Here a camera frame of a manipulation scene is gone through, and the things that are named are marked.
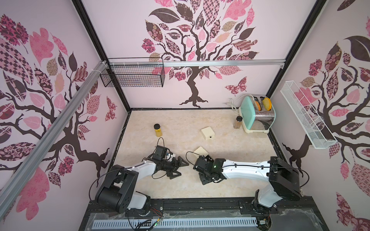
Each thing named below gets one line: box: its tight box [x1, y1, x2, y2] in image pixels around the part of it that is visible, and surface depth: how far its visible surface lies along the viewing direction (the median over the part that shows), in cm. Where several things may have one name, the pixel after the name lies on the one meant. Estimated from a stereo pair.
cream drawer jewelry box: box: [200, 126, 215, 141], surface depth 104 cm
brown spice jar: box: [233, 115, 243, 129], surface depth 105 cm
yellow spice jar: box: [153, 123, 163, 138], surface depth 100 cm
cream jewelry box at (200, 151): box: [193, 145, 209, 157], surface depth 94 cm
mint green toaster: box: [238, 94, 277, 134], surface depth 101 cm
